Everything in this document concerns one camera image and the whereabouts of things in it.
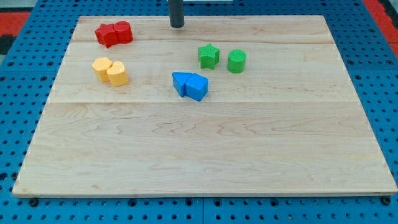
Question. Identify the wooden board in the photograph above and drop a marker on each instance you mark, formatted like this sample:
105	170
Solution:
290	125

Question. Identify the blue pentagon block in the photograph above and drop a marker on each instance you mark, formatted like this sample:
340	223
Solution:
196	87

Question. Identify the blue triangle block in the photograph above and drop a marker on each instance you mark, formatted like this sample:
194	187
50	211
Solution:
179	81

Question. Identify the green star block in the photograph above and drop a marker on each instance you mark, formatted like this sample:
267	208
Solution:
208	56

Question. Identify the green cylinder block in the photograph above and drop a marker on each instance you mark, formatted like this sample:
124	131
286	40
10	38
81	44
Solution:
236	61

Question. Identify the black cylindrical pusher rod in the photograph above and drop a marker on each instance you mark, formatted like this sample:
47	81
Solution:
176	13

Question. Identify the yellow hexagon block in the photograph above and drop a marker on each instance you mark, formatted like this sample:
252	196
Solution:
100	67

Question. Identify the red cylinder block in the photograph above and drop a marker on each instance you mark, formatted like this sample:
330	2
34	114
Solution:
123	32

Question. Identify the red star block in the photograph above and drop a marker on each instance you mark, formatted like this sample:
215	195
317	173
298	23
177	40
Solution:
106	35

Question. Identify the blue perforated base mat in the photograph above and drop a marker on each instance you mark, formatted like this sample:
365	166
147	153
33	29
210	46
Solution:
30	67

